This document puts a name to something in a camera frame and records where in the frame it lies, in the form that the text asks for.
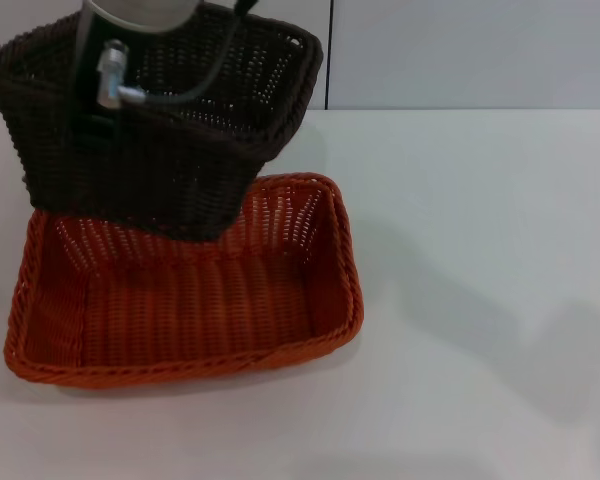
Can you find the dark brown woven plastic basket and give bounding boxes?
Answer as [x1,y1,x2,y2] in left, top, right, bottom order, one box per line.
[0,2,324,242]

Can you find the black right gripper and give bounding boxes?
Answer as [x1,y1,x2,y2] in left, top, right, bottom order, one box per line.
[78,18,147,135]

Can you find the orange woven plastic basket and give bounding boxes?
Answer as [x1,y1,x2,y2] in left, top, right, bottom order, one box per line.
[2,172,365,392]

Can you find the black cable with metal connector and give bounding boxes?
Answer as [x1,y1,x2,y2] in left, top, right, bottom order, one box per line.
[97,0,261,109]

